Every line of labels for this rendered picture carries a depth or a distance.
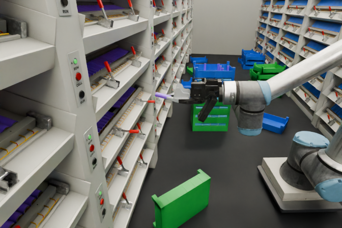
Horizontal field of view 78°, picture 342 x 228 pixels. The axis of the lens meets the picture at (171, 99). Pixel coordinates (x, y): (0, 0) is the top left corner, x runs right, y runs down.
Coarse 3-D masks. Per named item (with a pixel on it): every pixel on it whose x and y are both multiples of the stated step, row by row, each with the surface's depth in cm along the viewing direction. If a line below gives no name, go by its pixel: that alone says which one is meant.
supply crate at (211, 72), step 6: (198, 66) 178; (210, 66) 178; (216, 66) 178; (222, 66) 178; (198, 72) 160; (204, 72) 160; (210, 72) 160; (216, 72) 160; (222, 72) 160; (228, 72) 160; (234, 72) 160
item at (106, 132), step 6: (138, 90) 112; (132, 96) 104; (126, 102) 98; (132, 102) 102; (126, 108) 93; (120, 114) 88; (114, 120) 83; (120, 120) 86; (108, 126) 79; (114, 126) 82; (102, 132) 75; (108, 132) 77; (102, 138) 72; (108, 138) 75; (102, 150) 70
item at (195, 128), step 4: (192, 124) 180; (228, 124) 179; (192, 128) 181; (196, 128) 181; (200, 128) 181; (204, 128) 181; (208, 128) 181; (212, 128) 181; (216, 128) 181; (220, 128) 181; (224, 128) 180
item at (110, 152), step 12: (132, 84) 118; (144, 84) 117; (144, 96) 113; (132, 108) 99; (144, 108) 108; (132, 120) 91; (108, 144) 74; (120, 144) 76; (108, 156) 69; (108, 168) 69
